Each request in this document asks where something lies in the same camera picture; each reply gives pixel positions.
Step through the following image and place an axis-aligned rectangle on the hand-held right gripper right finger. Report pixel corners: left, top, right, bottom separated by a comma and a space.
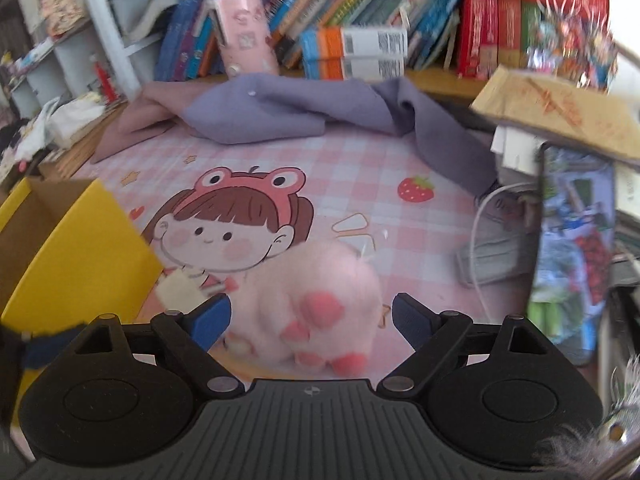
377, 294, 556, 395

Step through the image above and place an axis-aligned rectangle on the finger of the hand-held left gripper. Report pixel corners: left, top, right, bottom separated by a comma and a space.
0, 324, 88, 411

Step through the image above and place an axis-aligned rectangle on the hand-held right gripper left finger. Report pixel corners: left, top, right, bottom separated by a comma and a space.
72, 294, 245, 395

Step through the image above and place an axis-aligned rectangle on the yellow cardboard box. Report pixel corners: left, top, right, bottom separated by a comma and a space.
0, 176, 166, 333

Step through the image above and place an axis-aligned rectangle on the pink plush paw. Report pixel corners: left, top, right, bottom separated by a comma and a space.
225, 239, 386, 376

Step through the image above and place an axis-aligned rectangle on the small beige block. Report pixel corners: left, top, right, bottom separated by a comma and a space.
157, 269, 203, 311

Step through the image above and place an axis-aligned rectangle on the grey pleated face mask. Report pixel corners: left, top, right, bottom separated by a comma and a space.
456, 195, 541, 288

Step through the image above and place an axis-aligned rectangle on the pink checked cartoon mat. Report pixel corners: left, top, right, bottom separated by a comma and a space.
75, 125, 541, 396

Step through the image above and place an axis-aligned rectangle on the grey fluffy feather toy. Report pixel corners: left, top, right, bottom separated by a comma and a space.
532, 354, 640, 471

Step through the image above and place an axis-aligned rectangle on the white plastic bag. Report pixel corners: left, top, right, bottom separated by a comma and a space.
15, 100, 56, 161

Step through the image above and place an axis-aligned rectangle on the pink and purple knit cloth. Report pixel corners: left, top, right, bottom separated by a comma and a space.
90, 72, 498, 196

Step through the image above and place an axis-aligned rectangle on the crumpled white paper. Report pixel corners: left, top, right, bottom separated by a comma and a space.
47, 91, 108, 148

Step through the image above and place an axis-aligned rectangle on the brown paper envelope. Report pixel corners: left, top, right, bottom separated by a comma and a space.
470, 66, 640, 166

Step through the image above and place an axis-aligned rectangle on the orange and white carton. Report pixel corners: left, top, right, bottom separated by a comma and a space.
300, 25, 408, 58
302, 57, 406, 81

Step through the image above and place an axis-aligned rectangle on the red bottle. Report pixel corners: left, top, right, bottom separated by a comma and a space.
94, 55, 120, 103

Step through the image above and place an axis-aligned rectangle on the tall pink box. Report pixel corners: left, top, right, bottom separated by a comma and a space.
209, 0, 280, 78

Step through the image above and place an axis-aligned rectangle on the white and wooden bookshelf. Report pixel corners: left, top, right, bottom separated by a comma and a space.
10, 0, 616, 106

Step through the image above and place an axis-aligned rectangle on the red boxed book set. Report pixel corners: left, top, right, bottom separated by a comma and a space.
457, 0, 611, 81

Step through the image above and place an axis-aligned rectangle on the shiny colourful packet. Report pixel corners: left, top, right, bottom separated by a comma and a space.
525, 2, 621, 93

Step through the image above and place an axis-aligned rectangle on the row of blue-spined books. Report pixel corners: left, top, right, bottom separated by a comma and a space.
155, 0, 476, 81

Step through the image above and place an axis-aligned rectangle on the floral fabric bag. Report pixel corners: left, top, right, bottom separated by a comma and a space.
39, 0, 87, 37

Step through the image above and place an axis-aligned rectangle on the white cable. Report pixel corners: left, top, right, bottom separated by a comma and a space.
470, 182, 531, 323

